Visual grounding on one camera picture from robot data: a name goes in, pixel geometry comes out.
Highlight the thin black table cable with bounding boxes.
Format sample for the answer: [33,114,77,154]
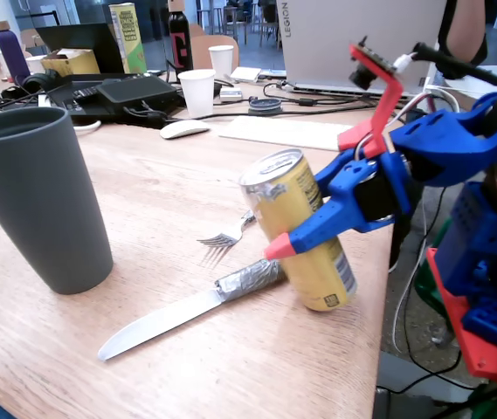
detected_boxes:
[263,80,376,117]

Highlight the black laptop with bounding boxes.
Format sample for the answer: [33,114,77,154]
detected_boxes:
[34,22,126,74]

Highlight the purple bottle wooden cap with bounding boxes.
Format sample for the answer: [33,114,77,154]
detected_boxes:
[0,20,31,84]

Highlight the red camera mount with camera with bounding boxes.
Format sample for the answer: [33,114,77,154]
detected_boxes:
[337,36,419,161]

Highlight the small white paper cup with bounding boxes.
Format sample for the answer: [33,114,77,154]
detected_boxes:
[208,45,235,80]

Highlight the grey plastic cup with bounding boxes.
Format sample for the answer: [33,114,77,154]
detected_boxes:
[0,106,114,295]

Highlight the silver Legion laptop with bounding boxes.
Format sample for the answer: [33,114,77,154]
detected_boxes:
[275,0,448,100]

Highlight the wooden chair back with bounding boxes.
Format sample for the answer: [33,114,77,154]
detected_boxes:
[190,34,240,71]

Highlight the green clamp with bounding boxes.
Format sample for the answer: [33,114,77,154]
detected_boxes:
[413,216,454,325]

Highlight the white hanging cable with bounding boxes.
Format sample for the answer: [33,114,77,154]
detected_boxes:
[392,200,429,355]

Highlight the large white paper cup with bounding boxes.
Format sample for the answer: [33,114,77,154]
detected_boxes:
[177,68,217,120]

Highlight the black headphones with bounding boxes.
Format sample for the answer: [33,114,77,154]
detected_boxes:
[1,68,64,100]

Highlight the red robot base plate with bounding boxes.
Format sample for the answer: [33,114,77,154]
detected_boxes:
[425,247,497,385]

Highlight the blue gripper body black servo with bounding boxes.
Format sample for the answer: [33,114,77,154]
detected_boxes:
[337,149,416,235]

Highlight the yellow cardboard box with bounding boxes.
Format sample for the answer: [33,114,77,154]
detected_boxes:
[40,47,101,78]

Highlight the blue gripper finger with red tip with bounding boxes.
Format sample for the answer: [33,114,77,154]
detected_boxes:
[262,190,359,262]
[312,149,362,203]

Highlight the metal fork taped handle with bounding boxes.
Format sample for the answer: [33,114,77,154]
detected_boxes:
[197,209,257,248]

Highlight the black electronics box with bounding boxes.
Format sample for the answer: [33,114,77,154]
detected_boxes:
[95,74,180,116]

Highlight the yellow drink can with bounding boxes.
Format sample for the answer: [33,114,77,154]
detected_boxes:
[238,148,358,313]

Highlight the metal knife taped handle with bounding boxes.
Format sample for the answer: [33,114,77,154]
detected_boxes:
[97,258,288,362]

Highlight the black table leg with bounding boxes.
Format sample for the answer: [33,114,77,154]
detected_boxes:
[388,216,426,274]

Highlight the white flat notepad box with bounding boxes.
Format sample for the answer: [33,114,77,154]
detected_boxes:
[230,65,263,84]

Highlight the person forearm black sleeve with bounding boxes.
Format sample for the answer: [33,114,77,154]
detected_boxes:
[438,0,489,71]

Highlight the black flat desk device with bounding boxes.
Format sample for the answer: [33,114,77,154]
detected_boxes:
[38,72,166,128]

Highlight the green yellow carton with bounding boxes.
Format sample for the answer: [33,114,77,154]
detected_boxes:
[108,2,148,74]

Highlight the black bottle pink logo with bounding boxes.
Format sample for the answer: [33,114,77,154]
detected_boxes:
[167,0,194,76]

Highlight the small white charger box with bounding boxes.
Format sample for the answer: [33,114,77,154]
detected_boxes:
[219,86,244,103]

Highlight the white computer mouse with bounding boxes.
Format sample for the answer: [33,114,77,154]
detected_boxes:
[159,120,211,141]

